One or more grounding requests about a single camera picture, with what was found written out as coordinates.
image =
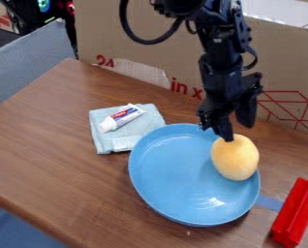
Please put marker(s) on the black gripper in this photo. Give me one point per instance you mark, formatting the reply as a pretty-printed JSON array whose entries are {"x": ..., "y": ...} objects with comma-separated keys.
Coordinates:
[{"x": 231, "y": 92}]

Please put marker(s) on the yellow ball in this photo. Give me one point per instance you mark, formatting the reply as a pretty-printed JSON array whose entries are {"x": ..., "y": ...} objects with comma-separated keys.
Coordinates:
[{"x": 235, "y": 157}]

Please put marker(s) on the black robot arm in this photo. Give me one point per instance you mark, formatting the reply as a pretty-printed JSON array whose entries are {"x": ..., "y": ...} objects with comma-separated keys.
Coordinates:
[{"x": 216, "y": 21}]

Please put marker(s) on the blue plate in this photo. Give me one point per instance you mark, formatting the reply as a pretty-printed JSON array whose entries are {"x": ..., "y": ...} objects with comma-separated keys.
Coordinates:
[{"x": 178, "y": 182}]

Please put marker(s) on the white toothpaste tube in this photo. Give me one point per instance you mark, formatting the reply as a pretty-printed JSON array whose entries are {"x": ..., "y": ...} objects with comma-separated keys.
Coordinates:
[{"x": 116, "y": 120}]

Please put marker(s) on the brown cardboard box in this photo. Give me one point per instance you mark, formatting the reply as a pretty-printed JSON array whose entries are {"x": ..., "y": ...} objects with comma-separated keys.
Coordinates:
[{"x": 279, "y": 32}]

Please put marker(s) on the blue tape strip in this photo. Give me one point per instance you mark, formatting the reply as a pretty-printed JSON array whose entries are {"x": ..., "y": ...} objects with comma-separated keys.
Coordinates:
[{"x": 270, "y": 203}]

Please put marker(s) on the light blue folded cloth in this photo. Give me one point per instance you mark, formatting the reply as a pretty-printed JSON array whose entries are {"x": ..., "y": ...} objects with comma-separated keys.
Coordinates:
[{"x": 123, "y": 138}]

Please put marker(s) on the red plastic block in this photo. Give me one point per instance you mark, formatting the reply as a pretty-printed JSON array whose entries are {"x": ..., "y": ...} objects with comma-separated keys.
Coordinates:
[{"x": 291, "y": 222}]

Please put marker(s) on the black machine with lights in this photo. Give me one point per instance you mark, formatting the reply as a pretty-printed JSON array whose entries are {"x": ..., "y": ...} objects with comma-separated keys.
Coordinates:
[{"x": 31, "y": 14}]

